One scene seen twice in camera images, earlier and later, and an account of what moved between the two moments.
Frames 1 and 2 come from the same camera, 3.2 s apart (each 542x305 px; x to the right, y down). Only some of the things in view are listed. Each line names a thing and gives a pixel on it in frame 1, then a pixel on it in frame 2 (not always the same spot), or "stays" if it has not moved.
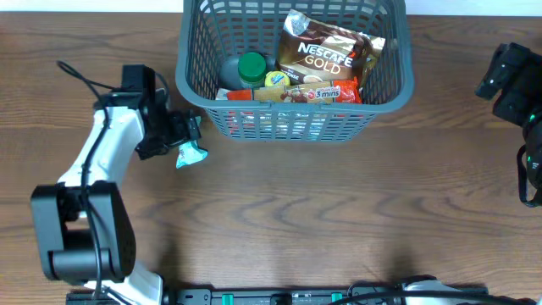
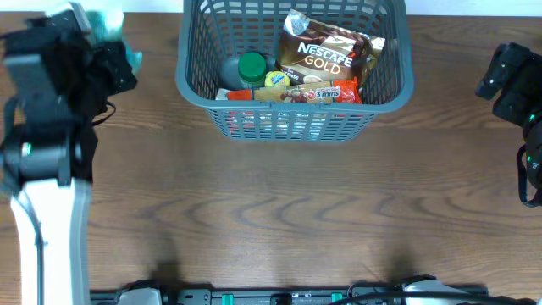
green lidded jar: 251,69 stays
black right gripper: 494,79 stays
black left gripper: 180,130 -> 112,68
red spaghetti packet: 340,91 stays
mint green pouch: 190,152 -> 107,25
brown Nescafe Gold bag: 311,51 stays
